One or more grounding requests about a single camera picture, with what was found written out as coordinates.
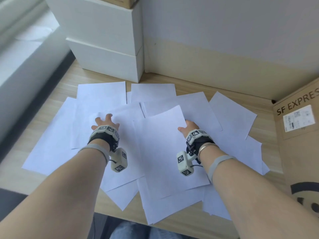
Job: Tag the person's right hand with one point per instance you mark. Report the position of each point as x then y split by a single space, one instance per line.
190 126

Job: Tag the person's left hand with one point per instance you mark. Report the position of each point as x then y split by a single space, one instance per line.
106 122

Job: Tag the pile of white papers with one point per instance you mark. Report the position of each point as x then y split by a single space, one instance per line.
62 134

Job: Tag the person's right forearm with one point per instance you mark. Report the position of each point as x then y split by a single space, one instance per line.
249 196

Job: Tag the person's left forearm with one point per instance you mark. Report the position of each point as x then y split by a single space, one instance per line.
49 196

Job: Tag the grey forearm band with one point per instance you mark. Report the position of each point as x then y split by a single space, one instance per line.
96 146
216 161

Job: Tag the person's left leg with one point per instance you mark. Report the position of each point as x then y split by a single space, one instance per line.
127 231

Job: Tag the flat white box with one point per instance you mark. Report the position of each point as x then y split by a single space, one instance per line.
99 62

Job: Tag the beige desk back panel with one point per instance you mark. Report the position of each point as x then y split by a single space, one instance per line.
224 72

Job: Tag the tall white box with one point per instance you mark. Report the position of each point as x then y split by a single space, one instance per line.
94 22

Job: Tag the white window sill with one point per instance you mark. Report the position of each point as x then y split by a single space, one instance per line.
25 59

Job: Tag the white shipping label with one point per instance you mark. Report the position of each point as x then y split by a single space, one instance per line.
297 119

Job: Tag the large printed cardboard box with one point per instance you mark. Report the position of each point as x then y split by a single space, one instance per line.
304 159

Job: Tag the small cardboard box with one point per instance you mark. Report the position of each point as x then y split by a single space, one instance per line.
127 1

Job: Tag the white marker wrist camera rig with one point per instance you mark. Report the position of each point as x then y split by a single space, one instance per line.
99 139
202 141

